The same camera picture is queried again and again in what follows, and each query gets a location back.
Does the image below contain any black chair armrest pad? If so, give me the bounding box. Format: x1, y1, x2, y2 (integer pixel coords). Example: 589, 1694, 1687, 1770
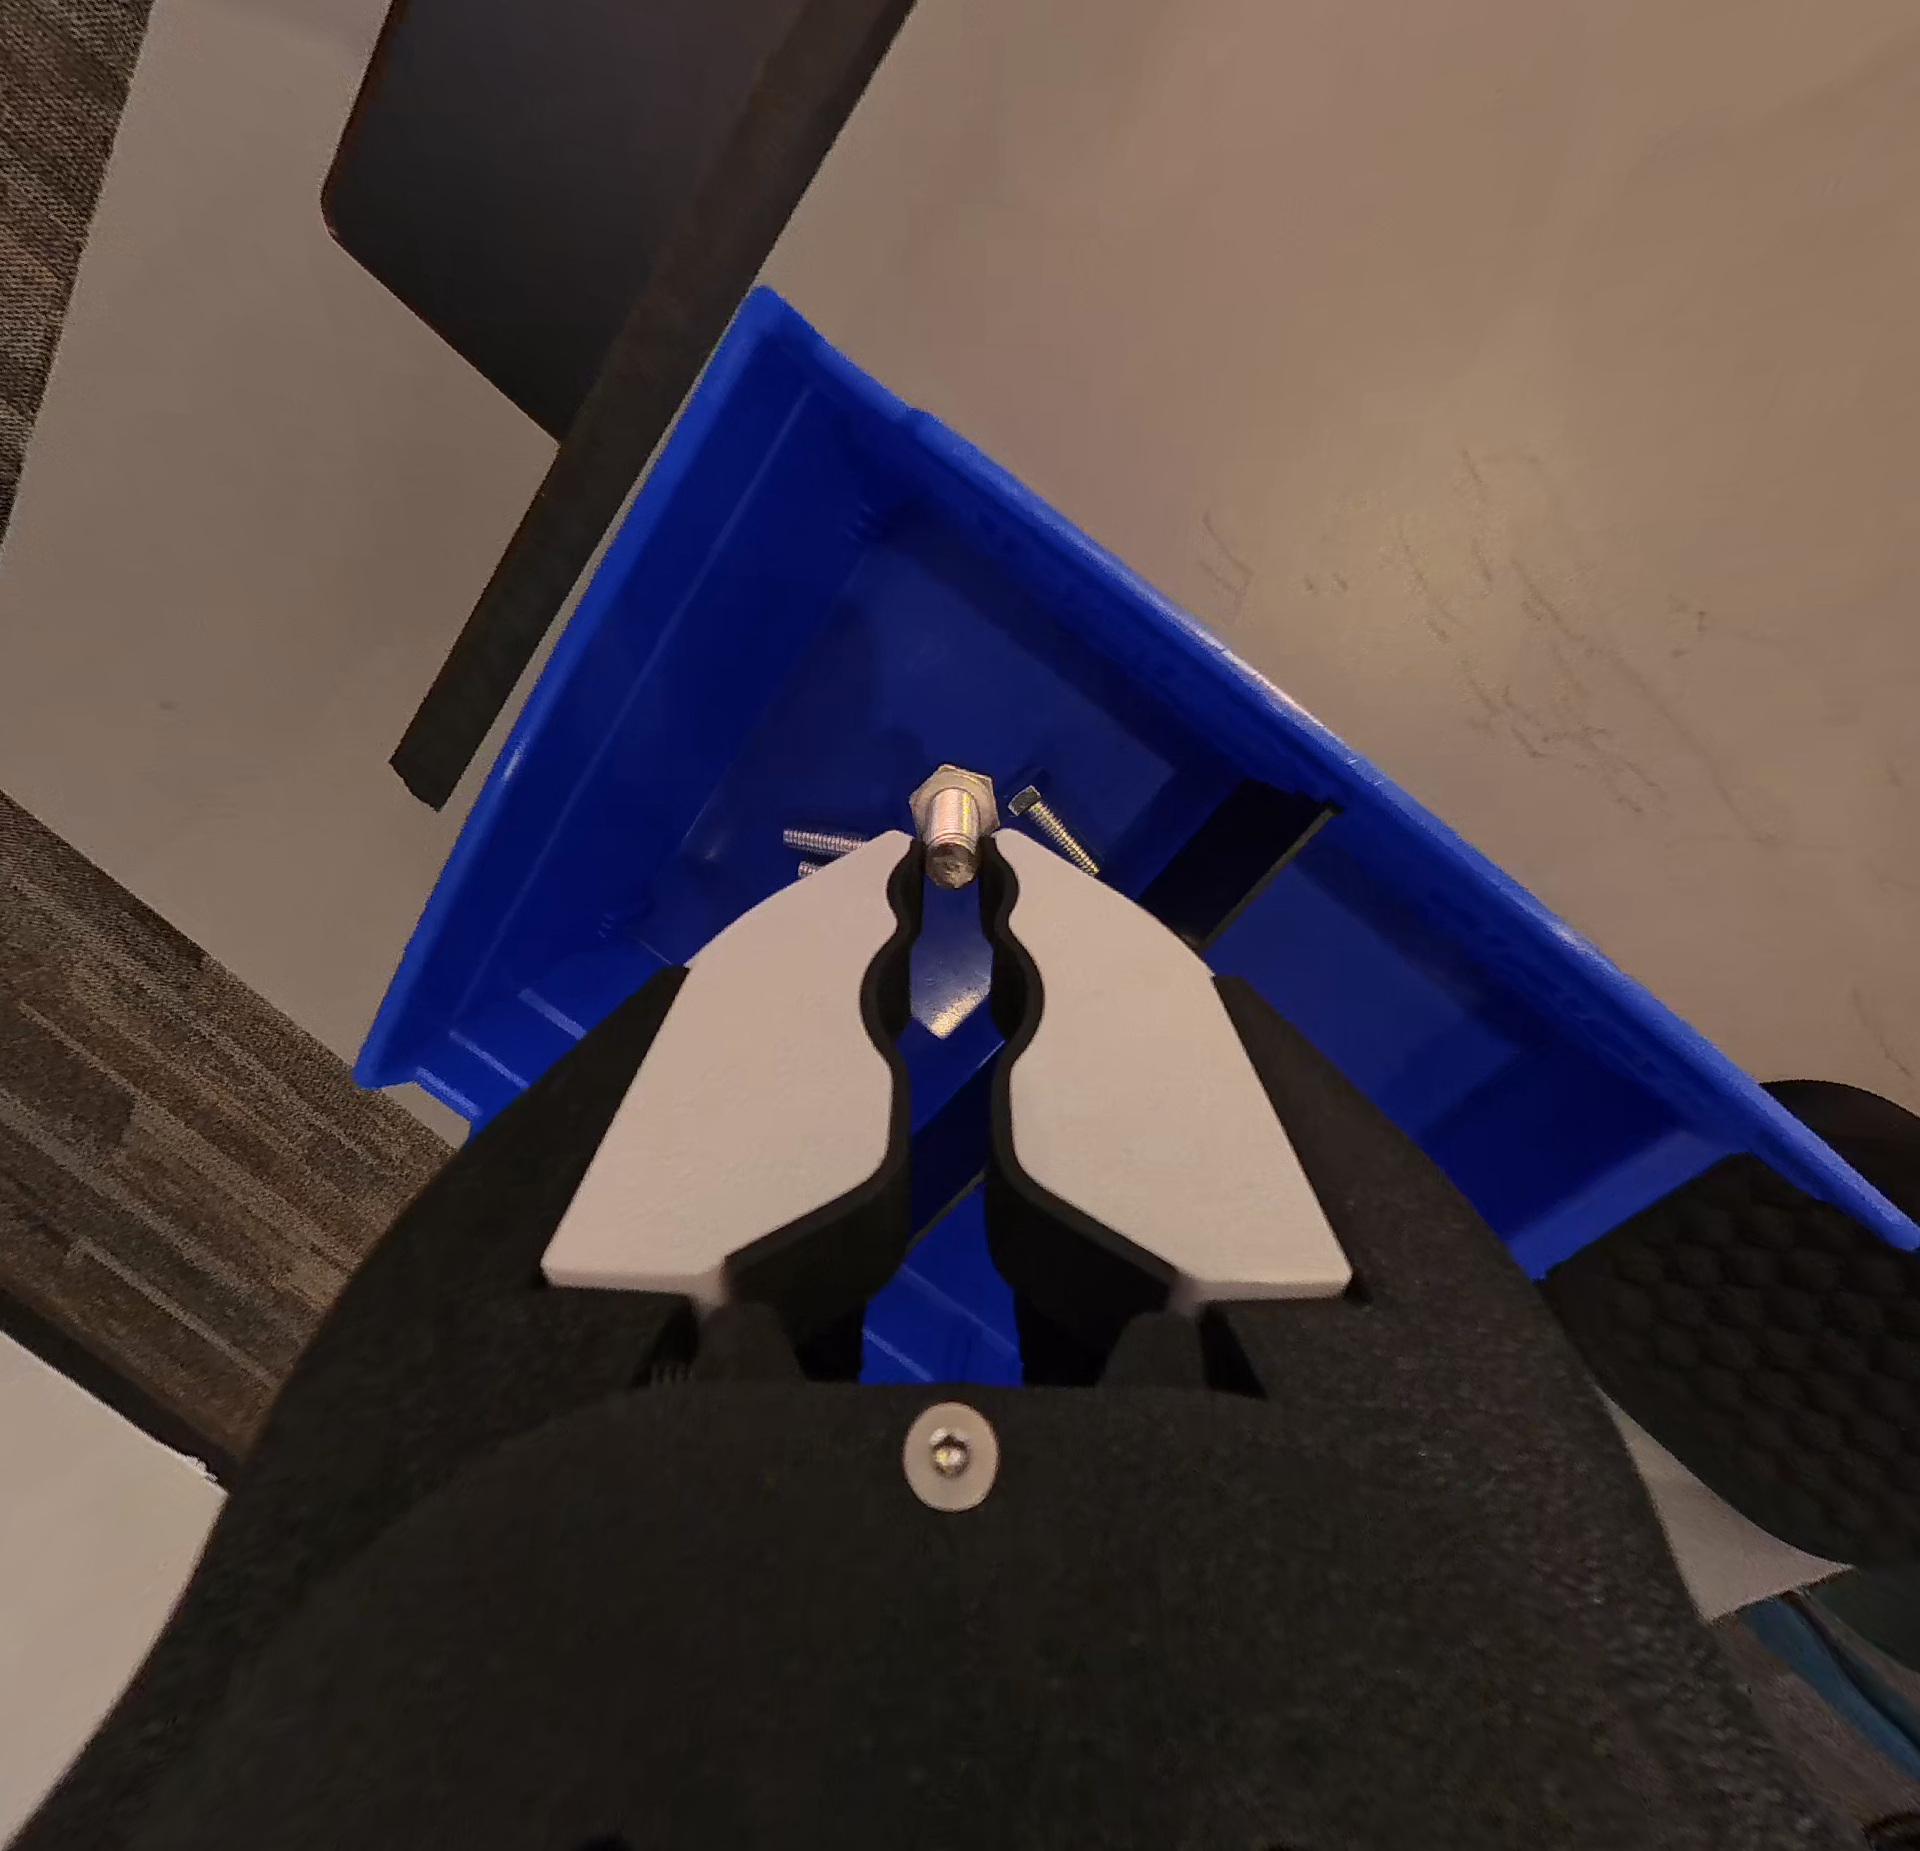
1542, 1078, 1920, 1577

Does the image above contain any blue plastic parts bin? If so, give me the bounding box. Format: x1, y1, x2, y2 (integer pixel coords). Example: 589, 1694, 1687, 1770
352, 286, 1920, 1392

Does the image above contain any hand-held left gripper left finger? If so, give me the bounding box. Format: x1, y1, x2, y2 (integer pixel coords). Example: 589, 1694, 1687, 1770
540, 830, 919, 1383

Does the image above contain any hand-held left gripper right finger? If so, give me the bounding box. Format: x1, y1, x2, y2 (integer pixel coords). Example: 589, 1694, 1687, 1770
981, 829, 1356, 1383

